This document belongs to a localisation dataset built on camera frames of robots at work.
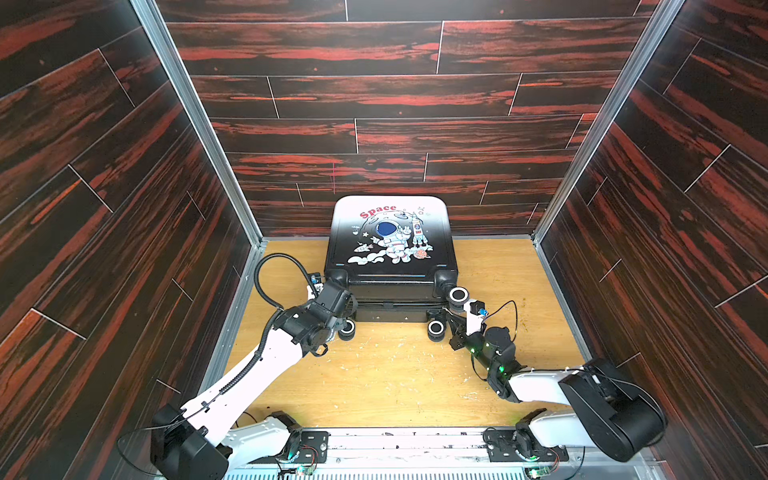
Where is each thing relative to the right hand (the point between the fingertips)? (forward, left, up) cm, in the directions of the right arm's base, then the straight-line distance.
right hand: (453, 312), depth 87 cm
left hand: (-6, +35, +7) cm, 36 cm away
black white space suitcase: (+11, +17, +13) cm, 24 cm away
